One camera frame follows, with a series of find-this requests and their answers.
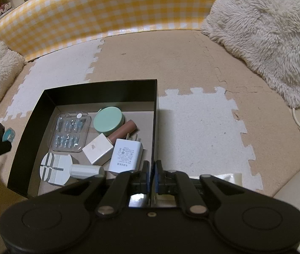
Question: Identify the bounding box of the white power cable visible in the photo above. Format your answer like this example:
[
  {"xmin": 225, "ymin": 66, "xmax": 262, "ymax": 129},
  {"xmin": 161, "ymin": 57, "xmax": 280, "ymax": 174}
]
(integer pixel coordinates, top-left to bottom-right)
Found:
[{"xmin": 291, "ymin": 107, "xmax": 300, "ymax": 133}]

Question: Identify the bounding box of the beige foam puzzle mat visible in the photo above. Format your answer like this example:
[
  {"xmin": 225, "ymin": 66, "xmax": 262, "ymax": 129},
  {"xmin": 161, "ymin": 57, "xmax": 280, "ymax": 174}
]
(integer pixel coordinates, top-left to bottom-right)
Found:
[{"xmin": 0, "ymin": 29, "xmax": 300, "ymax": 244}]

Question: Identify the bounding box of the white striped round card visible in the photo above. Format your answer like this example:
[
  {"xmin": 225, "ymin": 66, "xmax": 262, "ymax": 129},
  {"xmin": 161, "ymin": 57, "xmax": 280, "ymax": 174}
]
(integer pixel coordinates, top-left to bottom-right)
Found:
[{"xmin": 40, "ymin": 152, "xmax": 80, "ymax": 186}]

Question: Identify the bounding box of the black cardboard box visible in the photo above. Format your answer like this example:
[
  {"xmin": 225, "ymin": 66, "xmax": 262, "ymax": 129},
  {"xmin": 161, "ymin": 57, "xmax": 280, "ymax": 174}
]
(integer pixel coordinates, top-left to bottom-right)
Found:
[{"xmin": 7, "ymin": 79, "xmax": 159, "ymax": 199}]

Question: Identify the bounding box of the clear plastic nail case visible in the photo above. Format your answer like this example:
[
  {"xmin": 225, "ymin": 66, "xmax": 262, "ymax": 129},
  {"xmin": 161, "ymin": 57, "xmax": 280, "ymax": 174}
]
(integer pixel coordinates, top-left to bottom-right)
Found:
[{"xmin": 49, "ymin": 110, "xmax": 92, "ymax": 153}]

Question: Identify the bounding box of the teal oval case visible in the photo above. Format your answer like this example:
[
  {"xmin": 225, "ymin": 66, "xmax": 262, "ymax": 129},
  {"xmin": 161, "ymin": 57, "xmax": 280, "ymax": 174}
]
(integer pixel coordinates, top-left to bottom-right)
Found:
[{"xmin": 2, "ymin": 128, "xmax": 16, "ymax": 143}]

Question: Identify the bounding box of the white charger adapter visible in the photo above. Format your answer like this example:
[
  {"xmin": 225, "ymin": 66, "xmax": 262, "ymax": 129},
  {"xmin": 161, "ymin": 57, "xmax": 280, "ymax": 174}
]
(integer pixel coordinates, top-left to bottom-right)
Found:
[{"xmin": 109, "ymin": 134, "xmax": 144, "ymax": 175}]

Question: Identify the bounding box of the mint green round compact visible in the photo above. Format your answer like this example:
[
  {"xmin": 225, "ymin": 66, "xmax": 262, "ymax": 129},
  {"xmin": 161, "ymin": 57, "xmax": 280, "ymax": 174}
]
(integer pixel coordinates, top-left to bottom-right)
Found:
[{"xmin": 93, "ymin": 106, "xmax": 125, "ymax": 136}]

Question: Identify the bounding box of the white foam puzzle mat tile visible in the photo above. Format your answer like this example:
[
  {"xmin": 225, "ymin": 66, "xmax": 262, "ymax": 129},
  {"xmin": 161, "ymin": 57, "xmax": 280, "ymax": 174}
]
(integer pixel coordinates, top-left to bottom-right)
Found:
[
  {"xmin": 7, "ymin": 39, "xmax": 106, "ymax": 123},
  {"xmin": 157, "ymin": 87, "xmax": 265, "ymax": 191}
]

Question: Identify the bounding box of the large cream fluffy cushion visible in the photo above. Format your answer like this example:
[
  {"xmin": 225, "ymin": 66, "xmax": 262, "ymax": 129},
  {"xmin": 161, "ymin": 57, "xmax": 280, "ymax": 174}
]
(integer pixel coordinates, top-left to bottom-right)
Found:
[{"xmin": 200, "ymin": 0, "xmax": 300, "ymax": 109}]

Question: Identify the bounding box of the yellow gingham padded panel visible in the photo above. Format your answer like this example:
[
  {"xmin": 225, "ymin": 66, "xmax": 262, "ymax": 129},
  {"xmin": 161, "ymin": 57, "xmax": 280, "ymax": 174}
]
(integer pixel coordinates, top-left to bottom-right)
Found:
[{"xmin": 0, "ymin": 0, "xmax": 226, "ymax": 64}]

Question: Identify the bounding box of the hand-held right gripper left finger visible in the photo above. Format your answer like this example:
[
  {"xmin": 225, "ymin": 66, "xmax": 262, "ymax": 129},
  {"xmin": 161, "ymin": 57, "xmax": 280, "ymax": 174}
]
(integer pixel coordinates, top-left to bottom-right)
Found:
[{"xmin": 53, "ymin": 160, "xmax": 152, "ymax": 219}]

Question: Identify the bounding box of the white cylinder tube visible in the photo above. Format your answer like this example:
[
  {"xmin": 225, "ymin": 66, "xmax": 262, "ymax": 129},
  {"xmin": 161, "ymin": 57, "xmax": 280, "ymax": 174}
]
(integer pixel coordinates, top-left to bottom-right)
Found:
[{"xmin": 69, "ymin": 164, "xmax": 105, "ymax": 179}]

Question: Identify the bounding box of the brown lipstick tube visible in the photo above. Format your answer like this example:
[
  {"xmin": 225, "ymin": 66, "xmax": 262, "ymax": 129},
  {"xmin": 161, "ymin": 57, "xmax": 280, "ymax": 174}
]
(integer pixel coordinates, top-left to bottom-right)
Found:
[{"xmin": 107, "ymin": 119, "xmax": 138, "ymax": 144}]

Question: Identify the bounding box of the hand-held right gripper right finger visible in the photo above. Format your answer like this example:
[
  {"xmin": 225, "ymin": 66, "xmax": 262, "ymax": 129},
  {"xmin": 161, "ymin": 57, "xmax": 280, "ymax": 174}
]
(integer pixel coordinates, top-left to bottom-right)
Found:
[{"xmin": 153, "ymin": 160, "xmax": 246, "ymax": 219}]

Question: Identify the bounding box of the clear plastic wrapper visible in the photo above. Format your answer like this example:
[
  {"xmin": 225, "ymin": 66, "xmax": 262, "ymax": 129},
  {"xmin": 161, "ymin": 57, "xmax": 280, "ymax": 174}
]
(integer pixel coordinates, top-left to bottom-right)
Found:
[{"xmin": 213, "ymin": 173, "xmax": 243, "ymax": 189}]

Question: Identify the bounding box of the white cube box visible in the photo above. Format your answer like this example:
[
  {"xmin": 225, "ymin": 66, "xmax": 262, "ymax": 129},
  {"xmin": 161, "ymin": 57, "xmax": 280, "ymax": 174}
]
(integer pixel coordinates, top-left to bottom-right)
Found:
[{"xmin": 82, "ymin": 133, "xmax": 114, "ymax": 165}]

